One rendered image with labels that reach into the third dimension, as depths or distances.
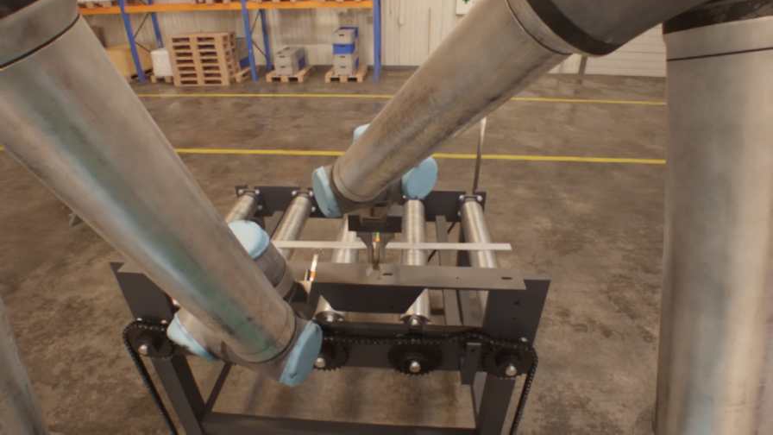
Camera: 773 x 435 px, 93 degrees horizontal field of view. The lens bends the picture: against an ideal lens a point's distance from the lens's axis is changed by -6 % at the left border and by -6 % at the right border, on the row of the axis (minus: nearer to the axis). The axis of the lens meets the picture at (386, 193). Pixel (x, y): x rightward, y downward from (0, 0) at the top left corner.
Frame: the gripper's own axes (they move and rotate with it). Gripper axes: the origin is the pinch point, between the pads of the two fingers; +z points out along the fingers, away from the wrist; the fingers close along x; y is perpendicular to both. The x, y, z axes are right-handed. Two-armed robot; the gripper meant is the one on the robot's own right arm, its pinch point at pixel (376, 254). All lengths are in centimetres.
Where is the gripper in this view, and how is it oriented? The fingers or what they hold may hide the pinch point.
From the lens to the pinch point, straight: 100.7
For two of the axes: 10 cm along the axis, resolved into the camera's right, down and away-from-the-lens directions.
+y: 0.6, -4.8, 8.8
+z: 0.0, 8.8, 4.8
